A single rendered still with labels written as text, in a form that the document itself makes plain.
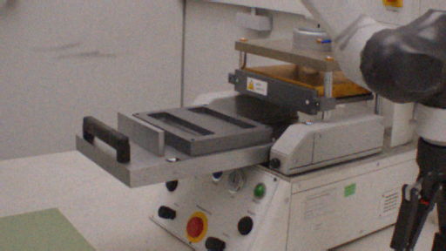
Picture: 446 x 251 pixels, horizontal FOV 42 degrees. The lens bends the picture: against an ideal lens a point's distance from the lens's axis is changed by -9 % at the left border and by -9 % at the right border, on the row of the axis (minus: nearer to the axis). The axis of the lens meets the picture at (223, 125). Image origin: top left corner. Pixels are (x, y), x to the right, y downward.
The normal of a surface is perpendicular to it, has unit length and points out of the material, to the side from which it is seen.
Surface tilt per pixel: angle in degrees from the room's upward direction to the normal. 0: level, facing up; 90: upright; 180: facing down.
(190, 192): 65
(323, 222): 90
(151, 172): 90
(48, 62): 90
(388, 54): 72
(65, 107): 90
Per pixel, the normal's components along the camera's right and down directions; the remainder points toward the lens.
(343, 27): 0.13, 0.46
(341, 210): 0.58, 0.23
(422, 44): 0.20, -0.61
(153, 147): -0.81, 0.13
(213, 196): -0.72, -0.29
